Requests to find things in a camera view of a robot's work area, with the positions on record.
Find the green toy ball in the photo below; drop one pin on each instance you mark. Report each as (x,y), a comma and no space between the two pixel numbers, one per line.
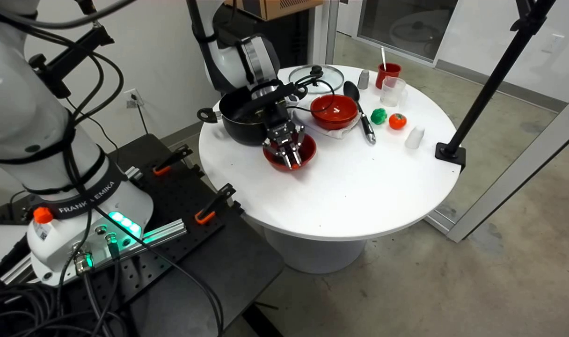
(378,117)

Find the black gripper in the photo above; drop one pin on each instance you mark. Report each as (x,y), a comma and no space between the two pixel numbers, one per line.
(283,128)

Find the cardboard box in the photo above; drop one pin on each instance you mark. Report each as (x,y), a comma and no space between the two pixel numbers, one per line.
(270,10)

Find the clear measuring cup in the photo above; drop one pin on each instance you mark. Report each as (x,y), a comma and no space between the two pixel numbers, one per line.
(392,90)

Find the red empty bowl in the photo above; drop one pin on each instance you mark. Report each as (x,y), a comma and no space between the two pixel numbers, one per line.
(334,111)

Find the glass pot lid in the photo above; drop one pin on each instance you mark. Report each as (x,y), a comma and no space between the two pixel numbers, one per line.
(317,79)

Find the grey pepper shaker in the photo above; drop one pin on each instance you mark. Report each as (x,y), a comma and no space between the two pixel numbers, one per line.
(364,79)

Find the black ladle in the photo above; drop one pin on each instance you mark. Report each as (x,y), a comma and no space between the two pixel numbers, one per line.
(352,92)

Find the red bowl with beans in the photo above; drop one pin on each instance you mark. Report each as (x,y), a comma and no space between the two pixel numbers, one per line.
(270,150)

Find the white round table pedestal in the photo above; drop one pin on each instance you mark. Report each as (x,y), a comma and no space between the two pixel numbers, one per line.
(315,257)

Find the black cooking pot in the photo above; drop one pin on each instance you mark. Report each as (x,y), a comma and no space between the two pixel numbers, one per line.
(242,115)

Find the black perforated robot base table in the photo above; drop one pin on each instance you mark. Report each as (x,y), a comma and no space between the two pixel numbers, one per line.
(193,285)

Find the black camera stand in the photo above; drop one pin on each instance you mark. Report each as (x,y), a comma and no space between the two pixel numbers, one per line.
(532,16)

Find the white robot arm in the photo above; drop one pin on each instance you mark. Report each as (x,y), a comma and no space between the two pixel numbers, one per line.
(87,208)

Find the red mug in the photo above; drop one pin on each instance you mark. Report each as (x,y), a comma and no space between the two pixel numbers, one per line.
(386,72)

